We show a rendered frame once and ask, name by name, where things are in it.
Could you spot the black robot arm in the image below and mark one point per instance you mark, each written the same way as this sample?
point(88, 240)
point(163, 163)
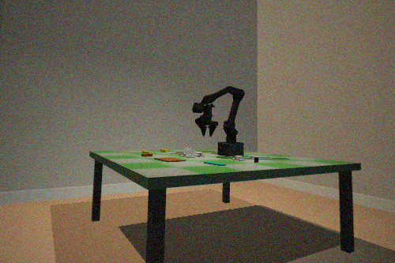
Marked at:
point(229, 125)

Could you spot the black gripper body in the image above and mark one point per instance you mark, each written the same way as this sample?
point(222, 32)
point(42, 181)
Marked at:
point(208, 121)

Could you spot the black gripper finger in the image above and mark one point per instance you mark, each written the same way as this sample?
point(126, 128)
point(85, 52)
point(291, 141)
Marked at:
point(211, 130)
point(203, 129)

